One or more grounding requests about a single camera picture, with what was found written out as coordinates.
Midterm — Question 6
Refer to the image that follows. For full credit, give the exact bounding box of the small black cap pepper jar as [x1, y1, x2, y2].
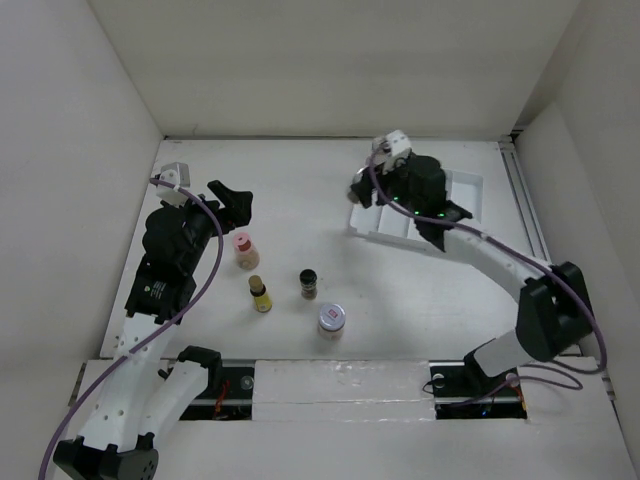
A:
[299, 269, 317, 300]

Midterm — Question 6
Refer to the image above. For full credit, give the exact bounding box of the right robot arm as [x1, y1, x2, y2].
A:
[348, 152, 601, 396]

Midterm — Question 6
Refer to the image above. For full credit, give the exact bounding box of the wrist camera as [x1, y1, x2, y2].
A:
[153, 162, 190, 207]
[372, 130, 412, 174]

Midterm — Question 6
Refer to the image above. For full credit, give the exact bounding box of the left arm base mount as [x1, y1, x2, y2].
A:
[180, 360, 255, 421]

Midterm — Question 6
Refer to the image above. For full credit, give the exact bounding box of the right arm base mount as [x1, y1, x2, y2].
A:
[422, 361, 528, 420]

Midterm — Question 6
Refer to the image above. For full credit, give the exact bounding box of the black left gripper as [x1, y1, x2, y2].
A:
[163, 181, 251, 272]

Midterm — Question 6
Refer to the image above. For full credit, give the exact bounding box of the white lid beige spice jar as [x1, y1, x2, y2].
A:
[317, 303, 346, 340]

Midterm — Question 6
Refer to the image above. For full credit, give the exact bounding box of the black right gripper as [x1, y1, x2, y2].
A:
[349, 153, 423, 217]

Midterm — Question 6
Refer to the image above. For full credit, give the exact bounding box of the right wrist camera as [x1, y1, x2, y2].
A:
[372, 130, 412, 174]

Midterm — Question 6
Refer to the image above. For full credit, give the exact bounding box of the white plastic organizer tray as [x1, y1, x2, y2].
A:
[348, 169, 484, 256]

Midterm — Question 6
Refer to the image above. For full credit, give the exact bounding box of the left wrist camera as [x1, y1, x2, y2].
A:
[153, 162, 190, 207]

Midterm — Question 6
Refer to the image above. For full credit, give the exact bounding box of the pink cap spice bottle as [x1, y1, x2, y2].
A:
[232, 232, 260, 270]

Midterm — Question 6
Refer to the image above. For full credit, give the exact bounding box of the yellow label brown cap bottle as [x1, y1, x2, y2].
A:
[248, 275, 272, 313]

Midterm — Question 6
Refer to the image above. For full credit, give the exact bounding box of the aluminium rail right side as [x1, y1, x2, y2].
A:
[498, 126, 616, 404]

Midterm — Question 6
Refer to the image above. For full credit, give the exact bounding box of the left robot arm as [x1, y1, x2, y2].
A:
[47, 177, 253, 479]

